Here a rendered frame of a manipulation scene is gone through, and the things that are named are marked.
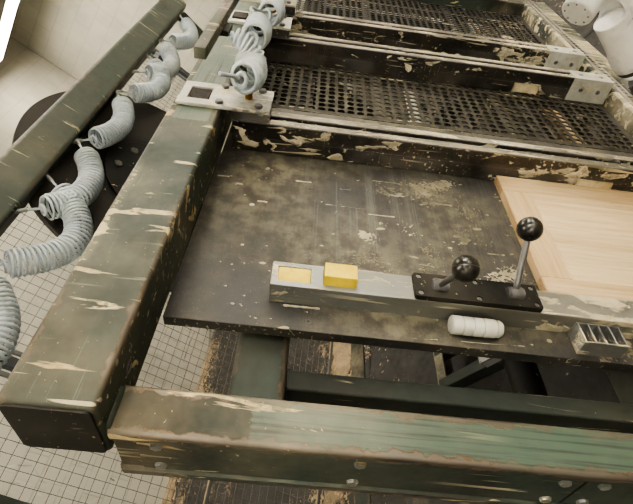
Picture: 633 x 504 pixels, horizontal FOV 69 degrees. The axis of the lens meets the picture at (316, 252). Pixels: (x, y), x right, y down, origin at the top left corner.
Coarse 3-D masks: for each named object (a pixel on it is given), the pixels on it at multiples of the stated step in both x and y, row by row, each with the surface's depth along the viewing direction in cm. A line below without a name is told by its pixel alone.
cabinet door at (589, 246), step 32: (512, 192) 100; (544, 192) 101; (576, 192) 103; (608, 192) 104; (512, 224) 94; (544, 224) 92; (576, 224) 94; (608, 224) 96; (544, 256) 85; (576, 256) 87; (608, 256) 88; (544, 288) 79; (576, 288) 80; (608, 288) 81
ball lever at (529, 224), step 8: (520, 224) 70; (528, 224) 69; (536, 224) 68; (520, 232) 69; (528, 232) 69; (536, 232) 68; (528, 240) 70; (528, 248) 70; (520, 256) 71; (520, 264) 71; (520, 272) 71; (520, 280) 71; (512, 288) 72; (520, 288) 72; (512, 296) 71; (520, 296) 71
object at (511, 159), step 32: (224, 32) 88; (224, 96) 97; (256, 96) 99; (256, 128) 99; (288, 128) 99; (320, 128) 99; (352, 128) 102; (384, 128) 103; (352, 160) 103; (384, 160) 103; (416, 160) 103; (448, 160) 102; (480, 160) 102; (512, 160) 102; (544, 160) 101; (576, 160) 102; (608, 160) 105
